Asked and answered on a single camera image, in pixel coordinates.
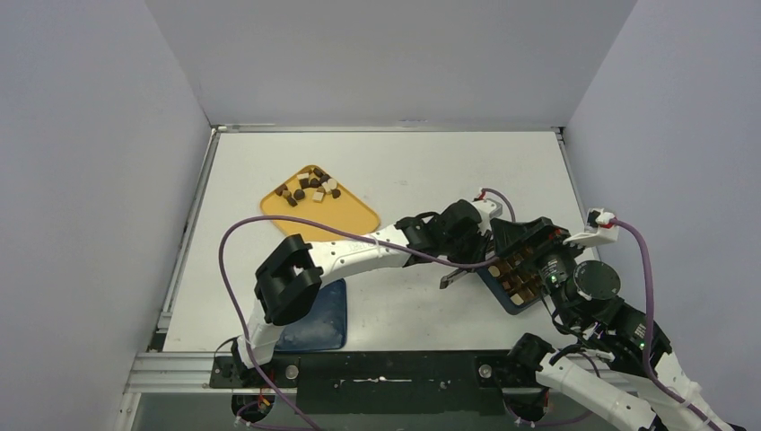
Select blue chocolate box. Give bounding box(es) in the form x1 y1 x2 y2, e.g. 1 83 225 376
476 248 547 315

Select metal tweezers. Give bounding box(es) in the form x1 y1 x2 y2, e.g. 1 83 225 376
439 268 475 290

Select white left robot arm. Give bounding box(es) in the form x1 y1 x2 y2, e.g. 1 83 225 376
232 199 503 386

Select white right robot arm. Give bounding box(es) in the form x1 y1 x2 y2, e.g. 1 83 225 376
491 209 731 430

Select yellow tray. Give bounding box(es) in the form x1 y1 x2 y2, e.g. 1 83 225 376
259 164 381 234

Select blue box lid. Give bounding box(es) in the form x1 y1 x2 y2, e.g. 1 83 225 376
275 279 347 353

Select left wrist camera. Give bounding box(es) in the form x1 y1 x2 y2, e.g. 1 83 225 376
471 198 503 224

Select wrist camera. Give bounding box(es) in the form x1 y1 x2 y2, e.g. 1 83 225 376
471 198 503 224
563 207 619 248

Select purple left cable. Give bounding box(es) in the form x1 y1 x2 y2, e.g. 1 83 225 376
218 188 517 431

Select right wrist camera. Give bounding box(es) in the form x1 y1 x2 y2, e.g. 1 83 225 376
563 207 619 248

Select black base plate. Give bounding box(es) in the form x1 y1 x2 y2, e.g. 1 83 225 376
209 350 548 416

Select aluminium frame rail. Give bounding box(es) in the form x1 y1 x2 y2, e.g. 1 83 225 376
125 352 299 395

